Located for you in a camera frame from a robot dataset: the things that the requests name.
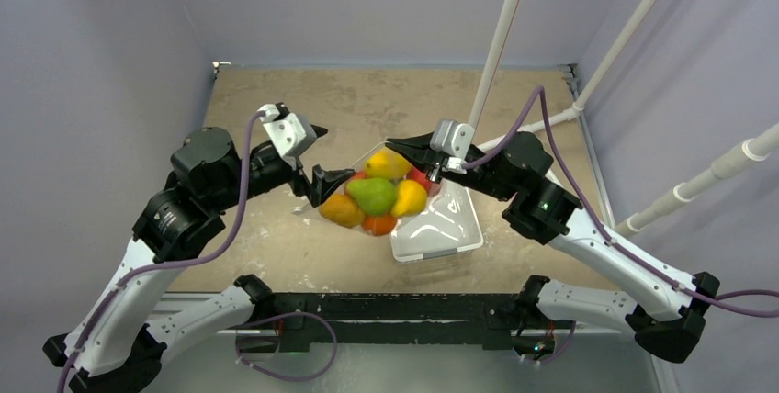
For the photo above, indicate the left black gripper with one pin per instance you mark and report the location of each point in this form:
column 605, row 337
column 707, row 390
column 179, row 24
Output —
column 323, row 181

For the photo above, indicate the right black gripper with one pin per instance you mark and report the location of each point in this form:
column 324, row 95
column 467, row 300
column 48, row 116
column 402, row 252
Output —
column 439, row 159

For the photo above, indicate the red apple toy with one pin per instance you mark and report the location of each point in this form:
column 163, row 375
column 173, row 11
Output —
column 420, row 178

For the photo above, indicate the yellow mango toy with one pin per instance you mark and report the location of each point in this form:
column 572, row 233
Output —
column 387, row 165

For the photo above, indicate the yellow pear toy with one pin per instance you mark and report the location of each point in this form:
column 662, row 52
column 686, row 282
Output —
column 411, row 199

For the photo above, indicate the clear zip top bag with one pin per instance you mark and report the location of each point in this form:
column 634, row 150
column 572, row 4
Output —
column 311, row 213

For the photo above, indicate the orange-yellow potato toy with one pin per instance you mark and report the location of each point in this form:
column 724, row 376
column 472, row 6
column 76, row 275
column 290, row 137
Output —
column 342, row 210

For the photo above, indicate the orange toy fruit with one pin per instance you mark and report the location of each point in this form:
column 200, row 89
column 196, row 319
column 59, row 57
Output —
column 379, row 225

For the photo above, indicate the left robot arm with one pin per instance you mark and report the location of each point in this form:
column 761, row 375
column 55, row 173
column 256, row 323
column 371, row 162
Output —
column 118, row 346

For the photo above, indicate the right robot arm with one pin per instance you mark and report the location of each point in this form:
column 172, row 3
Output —
column 652, row 301

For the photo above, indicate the white plastic basket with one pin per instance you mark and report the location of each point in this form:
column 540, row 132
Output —
column 448, row 226

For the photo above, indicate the white jointed pipe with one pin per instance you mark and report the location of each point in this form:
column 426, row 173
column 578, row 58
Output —
column 736, row 160

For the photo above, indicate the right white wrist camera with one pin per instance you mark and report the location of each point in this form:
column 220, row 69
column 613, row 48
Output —
column 453, row 139

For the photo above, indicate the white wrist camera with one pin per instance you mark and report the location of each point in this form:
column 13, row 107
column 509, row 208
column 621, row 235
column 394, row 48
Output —
column 290, row 133
column 453, row 139

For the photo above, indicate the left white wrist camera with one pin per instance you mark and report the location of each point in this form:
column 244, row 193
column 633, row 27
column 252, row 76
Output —
column 290, row 133

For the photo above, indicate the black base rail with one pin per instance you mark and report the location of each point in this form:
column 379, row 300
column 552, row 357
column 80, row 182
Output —
column 491, row 321

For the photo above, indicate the white pipe frame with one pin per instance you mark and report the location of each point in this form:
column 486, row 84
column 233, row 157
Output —
column 593, row 33

